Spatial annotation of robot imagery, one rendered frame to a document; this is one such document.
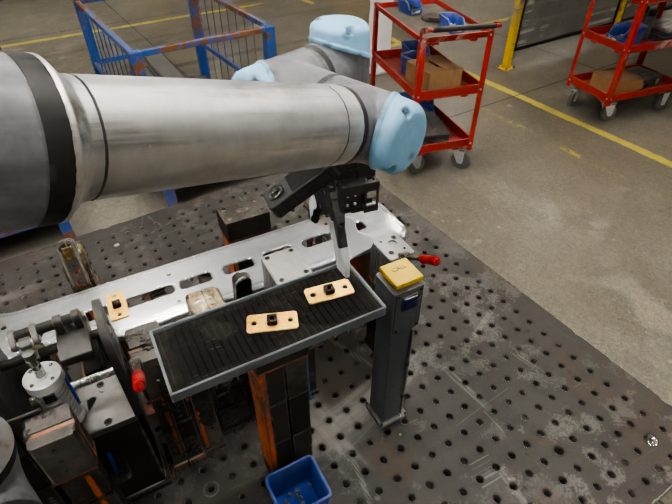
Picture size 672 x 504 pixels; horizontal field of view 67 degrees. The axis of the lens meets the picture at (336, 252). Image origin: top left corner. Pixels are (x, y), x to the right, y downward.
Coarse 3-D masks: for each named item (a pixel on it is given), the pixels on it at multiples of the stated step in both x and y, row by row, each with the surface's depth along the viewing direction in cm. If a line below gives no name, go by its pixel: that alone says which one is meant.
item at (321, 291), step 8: (344, 280) 91; (312, 288) 89; (320, 288) 89; (328, 288) 89; (336, 288) 89; (352, 288) 89; (320, 296) 88; (328, 296) 88; (336, 296) 88; (312, 304) 87
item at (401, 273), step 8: (392, 264) 95; (400, 264) 95; (408, 264) 95; (384, 272) 93; (392, 272) 93; (400, 272) 93; (408, 272) 93; (416, 272) 93; (392, 280) 91; (400, 280) 91; (408, 280) 91; (416, 280) 92; (400, 288) 91
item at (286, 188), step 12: (324, 168) 70; (336, 168) 71; (288, 180) 73; (300, 180) 72; (312, 180) 71; (324, 180) 71; (264, 192) 74; (276, 192) 72; (288, 192) 71; (300, 192) 71; (312, 192) 72; (276, 204) 71; (288, 204) 72
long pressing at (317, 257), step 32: (320, 224) 130; (384, 224) 130; (192, 256) 121; (224, 256) 121; (256, 256) 121; (320, 256) 121; (96, 288) 113; (128, 288) 113; (160, 288) 113; (192, 288) 113; (224, 288) 113; (256, 288) 112; (0, 320) 105; (32, 320) 105; (128, 320) 105; (160, 320) 105
